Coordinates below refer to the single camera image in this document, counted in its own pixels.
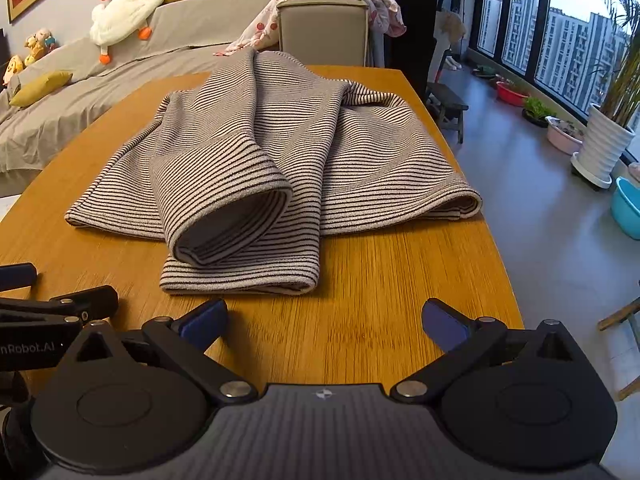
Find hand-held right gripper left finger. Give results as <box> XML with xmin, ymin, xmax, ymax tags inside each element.
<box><xmin>67</xmin><ymin>300</ymin><xmax>255</xmax><ymax>407</ymax></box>

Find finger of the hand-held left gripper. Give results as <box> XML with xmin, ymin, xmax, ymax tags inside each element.
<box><xmin>0</xmin><ymin>285</ymin><xmax>119</xmax><ymax>328</ymax></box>
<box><xmin>0</xmin><ymin>262</ymin><xmax>38</xmax><ymax>292</ymax></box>

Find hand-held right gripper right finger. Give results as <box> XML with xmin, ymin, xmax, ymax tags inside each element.
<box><xmin>391</xmin><ymin>298</ymin><xmax>587</xmax><ymax>406</ymax></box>

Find striped grey sweater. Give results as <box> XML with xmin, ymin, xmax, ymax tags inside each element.
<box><xmin>64</xmin><ymin>49</ymin><xmax>483</xmax><ymax>296</ymax></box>

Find grey covered sofa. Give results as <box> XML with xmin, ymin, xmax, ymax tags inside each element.
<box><xmin>0</xmin><ymin>0</ymin><xmax>386</xmax><ymax>198</ymax></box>

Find wooden chair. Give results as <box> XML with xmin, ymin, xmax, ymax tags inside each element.
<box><xmin>597</xmin><ymin>295</ymin><xmax>640</xmax><ymax>401</ymax></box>

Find small yellow cushion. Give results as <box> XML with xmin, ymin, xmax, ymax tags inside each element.
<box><xmin>9</xmin><ymin>71</ymin><xmax>74</xmax><ymax>108</ymax></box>

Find small yellow plush toy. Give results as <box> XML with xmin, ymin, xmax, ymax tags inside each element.
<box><xmin>2</xmin><ymin>55</ymin><xmax>26</xmax><ymax>86</ymax></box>

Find blue plastic basin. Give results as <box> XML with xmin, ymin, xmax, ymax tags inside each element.
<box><xmin>611</xmin><ymin>176</ymin><xmax>640</xmax><ymax>240</ymax></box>

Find dark wooden stool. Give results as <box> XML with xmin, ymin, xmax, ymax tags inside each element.
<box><xmin>426</xmin><ymin>82</ymin><xmax>470</xmax><ymax>143</ymax></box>

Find pink plastic basin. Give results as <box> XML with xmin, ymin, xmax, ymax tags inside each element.
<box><xmin>545</xmin><ymin>116</ymin><xmax>585</xmax><ymax>156</ymax></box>

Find small cartoon plush dolls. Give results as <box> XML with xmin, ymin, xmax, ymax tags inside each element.
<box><xmin>24</xmin><ymin>28</ymin><xmax>57</xmax><ymax>61</ymax></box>

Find green plant tray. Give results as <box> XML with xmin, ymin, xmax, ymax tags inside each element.
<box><xmin>522</xmin><ymin>97</ymin><xmax>557</xmax><ymax>128</ymax></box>

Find red plastic basin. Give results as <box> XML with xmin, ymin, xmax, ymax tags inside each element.
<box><xmin>496</xmin><ymin>81</ymin><xmax>530</xmax><ymax>107</ymax></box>

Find white ribbed plant pot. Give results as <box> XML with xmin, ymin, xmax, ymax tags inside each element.
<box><xmin>570</xmin><ymin>104</ymin><xmax>636</xmax><ymax>191</ymax></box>

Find white goose plush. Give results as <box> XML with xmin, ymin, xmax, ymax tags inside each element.
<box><xmin>90</xmin><ymin>0</ymin><xmax>167</xmax><ymax>65</ymax></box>

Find beige hanging cloth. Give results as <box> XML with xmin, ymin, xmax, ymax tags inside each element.
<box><xmin>434</xmin><ymin>10</ymin><xmax>467</xmax><ymax>43</ymax></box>

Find black framed window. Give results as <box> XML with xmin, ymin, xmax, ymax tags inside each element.
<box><xmin>475</xmin><ymin>0</ymin><xmax>640</xmax><ymax>128</ymax></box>

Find tall green palm plant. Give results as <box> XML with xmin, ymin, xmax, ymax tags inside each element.
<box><xmin>575</xmin><ymin>0</ymin><xmax>640</xmax><ymax>131</ymax></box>

